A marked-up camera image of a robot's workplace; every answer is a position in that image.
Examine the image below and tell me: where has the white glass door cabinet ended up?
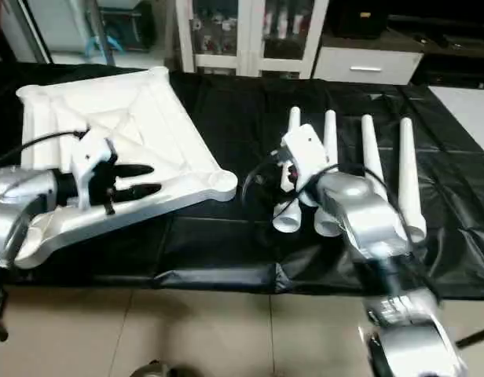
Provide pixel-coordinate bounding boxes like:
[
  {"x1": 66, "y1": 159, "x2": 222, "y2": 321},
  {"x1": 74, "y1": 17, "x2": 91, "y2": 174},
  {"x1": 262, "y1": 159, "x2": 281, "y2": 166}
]
[{"x1": 175, "y1": 0, "x2": 329, "y2": 78}]

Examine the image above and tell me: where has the white drawer unit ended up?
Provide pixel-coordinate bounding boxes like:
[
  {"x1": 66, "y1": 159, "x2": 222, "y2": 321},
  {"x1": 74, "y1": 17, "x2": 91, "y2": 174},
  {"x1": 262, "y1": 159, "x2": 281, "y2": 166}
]
[{"x1": 313, "y1": 43, "x2": 425, "y2": 86}]

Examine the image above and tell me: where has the black work mat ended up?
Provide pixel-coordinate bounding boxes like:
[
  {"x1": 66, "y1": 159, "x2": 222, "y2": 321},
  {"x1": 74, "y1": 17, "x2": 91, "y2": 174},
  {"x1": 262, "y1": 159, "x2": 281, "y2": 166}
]
[{"x1": 0, "y1": 67, "x2": 484, "y2": 299}]

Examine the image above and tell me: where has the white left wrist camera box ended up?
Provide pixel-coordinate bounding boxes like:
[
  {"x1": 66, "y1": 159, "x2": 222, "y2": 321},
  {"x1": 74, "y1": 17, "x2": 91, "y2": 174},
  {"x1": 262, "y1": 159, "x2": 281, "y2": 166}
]
[{"x1": 68, "y1": 130, "x2": 119, "y2": 211}]

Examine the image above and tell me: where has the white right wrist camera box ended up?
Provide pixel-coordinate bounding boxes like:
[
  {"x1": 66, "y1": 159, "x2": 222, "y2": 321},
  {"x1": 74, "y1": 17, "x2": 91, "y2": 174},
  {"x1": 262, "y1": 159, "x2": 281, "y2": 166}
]
[{"x1": 280, "y1": 126, "x2": 328, "y2": 194}]

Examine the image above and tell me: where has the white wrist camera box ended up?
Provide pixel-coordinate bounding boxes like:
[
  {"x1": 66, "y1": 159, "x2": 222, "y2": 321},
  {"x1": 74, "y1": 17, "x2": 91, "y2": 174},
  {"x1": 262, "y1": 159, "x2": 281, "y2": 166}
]
[
  {"x1": 68, "y1": 130, "x2": 119, "y2": 211},
  {"x1": 280, "y1": 126, "x2": 328, "y2": 194}
]

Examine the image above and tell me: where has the white plastic table top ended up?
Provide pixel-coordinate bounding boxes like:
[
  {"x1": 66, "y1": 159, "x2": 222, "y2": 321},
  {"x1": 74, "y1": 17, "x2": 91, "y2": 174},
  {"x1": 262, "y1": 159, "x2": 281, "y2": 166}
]
[{"x1": 6, "y1": 67, "x2": 239, "y2": 268}]

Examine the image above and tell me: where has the teal plastic object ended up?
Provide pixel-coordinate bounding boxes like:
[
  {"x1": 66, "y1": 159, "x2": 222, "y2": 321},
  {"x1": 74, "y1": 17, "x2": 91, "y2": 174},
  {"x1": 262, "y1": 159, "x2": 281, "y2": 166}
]
[{"x1": 88, "y1": 31, "x2": 125, "y2": 57}]

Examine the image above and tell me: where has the black equipment case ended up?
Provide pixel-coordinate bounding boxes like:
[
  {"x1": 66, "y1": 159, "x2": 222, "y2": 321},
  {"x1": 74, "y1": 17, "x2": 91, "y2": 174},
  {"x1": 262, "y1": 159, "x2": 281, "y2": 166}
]
[{"x1": 328, "y1": 0, "x2": 389, "y2": 38}]

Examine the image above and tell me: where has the white plastic table leg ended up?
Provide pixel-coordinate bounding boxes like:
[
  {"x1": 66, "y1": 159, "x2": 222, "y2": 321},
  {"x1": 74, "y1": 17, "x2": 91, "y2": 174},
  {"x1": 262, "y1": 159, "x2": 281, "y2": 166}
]
[
  {"x1": 313, "y1": 110, "x2": 347, "y2": 238},
  {"x1": 397, "y1": 118, "x2": 428, "y2": 244},
  {"x1": 272, "y1": 108, "x2": 306, "y2": 235},
  {"x1": 358, "y1": 114, "x2": 388, "y2": 189}
]

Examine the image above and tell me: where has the black metal bench leg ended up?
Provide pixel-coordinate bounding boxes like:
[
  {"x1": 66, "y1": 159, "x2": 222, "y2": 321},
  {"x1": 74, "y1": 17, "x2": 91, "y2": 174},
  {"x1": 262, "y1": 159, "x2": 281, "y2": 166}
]
[{"x1": 454, "y1": 328, "x2": 484, "y2": 351}]

